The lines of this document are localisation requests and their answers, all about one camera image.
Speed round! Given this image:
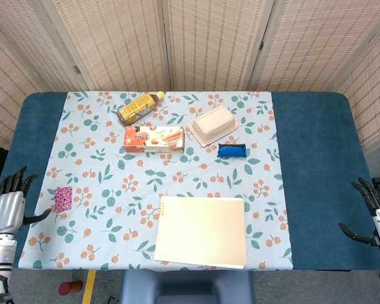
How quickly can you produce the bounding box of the orange biscuit roll box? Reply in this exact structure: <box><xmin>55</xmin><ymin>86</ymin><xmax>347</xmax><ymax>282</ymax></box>
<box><xmin>123</xmin><ymin>125</ymin><xmax>186</xmax><ymax>155</ymax></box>

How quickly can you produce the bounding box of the blue snack packet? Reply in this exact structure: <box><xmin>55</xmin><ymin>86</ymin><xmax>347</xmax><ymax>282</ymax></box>
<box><xmin>217</xmin><ymin>142</ymin><xmax>248</xmax><ymax>159</ymax></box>

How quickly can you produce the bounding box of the woven folding screen panel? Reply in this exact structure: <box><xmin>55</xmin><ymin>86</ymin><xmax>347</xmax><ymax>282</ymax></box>
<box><xmin>334</xmin><ymin>25</ymin><xmax>380</xmax><ymax>153</ymax></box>
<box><xmin>41</xmin><ymin>0</ymin><xmax>174</xmax><ymax>92</ymax></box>
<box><xmin>0</xmin><ymin>0</ymin><xmax>96</xmax><ymax>92</ymax></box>
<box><xmin>246</xmin><ymin>0</ymin><xmax>380</xmax><ymax>92</ymax></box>
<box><xmin>0</xmin><ymin>15</ymin><xmax>44</xmax><ymax>149</ymax></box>
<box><xmin>161</xmin><ymin>0</ymin><xmax>276</xmax><ymax>92</ymax></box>

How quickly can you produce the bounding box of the pink speckled rectangular block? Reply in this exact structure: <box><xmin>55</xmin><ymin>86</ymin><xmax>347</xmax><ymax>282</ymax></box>
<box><xmin>54</xmin><ymin>186</ymin><xmax>73</xmax><ymax>213</ymax></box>

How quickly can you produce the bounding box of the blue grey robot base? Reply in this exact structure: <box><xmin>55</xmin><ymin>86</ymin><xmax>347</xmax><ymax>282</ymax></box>
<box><xmin>120</xmin><ymin>270</ymin><xmax>256</xmax><ymax>304</ymax></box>

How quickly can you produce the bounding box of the floral light blue tablecloth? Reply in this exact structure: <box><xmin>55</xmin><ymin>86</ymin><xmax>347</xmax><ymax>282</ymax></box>
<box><xmin>18</xmin><ymin>91</ymin><xmax>295</xmax><ymax>272</ymax></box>

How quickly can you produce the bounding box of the yellow label tea bottle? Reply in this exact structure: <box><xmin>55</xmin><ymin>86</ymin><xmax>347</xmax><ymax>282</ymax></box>
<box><xmin>116</xmin><ymin>91</ymin><xmax>165</xmax><ymax>125</ymax></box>

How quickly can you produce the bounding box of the beige spiral notebook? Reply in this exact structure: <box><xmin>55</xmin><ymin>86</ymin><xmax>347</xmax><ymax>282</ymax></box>
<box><xmin>153</xmin><ymin>195</ymin><xmax>248</xmax><ymax>270</ymax></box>

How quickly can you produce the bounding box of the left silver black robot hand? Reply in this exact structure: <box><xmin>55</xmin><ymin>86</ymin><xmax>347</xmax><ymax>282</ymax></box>
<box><xmin>0</xmin><ymin>166</ymin><xmax>53</xmax><ymax>237</ymax></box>

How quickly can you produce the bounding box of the beige lidded food container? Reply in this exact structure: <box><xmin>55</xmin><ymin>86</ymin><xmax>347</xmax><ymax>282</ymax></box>
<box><xmin>189</xmin><ymin>104</ymin><xmax>239</xmax><ymax>147</ymax></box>

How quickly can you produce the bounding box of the red orange cylinder can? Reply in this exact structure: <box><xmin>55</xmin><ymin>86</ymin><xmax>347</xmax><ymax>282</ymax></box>
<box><xmin>58</xmin><ymin>280</ymin><xmax>84</xmax><ymax>296</ymax></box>

